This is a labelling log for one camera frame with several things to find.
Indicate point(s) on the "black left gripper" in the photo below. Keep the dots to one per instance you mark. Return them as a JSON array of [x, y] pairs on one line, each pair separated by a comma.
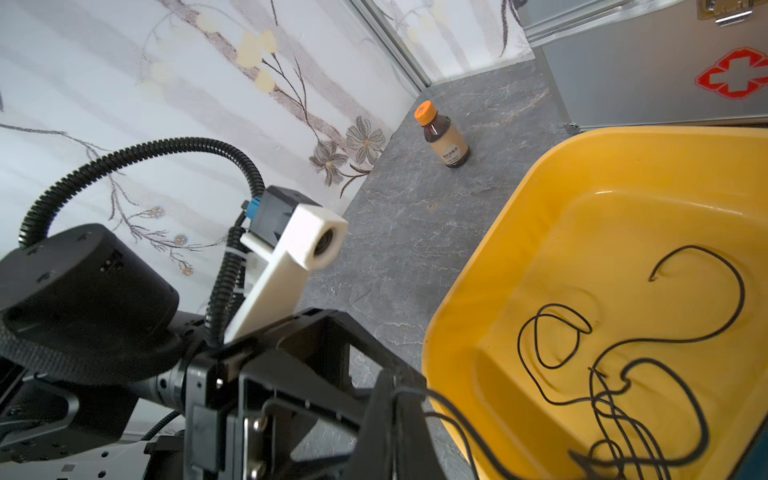
[[248, 405]]

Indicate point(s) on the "left yellow plastic bin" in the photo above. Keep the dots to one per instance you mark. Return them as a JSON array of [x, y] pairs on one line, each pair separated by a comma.
[[620, 297]]

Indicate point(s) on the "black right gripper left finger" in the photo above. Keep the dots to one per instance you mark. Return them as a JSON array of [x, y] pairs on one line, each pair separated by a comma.
[[372, 457]]

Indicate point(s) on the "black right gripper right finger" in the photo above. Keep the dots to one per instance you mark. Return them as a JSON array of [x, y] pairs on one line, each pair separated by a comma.
[[414, 451]]

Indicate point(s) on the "silver first aid case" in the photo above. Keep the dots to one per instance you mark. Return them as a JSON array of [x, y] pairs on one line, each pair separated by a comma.
[[631, 63]]

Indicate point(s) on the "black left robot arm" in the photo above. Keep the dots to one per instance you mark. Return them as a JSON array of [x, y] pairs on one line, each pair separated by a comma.
[[85, 321]]

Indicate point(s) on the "brown bottle orange cap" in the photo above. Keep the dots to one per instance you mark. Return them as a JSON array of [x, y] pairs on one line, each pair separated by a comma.
[[442, 135]]

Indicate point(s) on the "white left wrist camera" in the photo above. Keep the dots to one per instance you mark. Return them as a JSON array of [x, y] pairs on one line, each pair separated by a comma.
[[267, 264]]

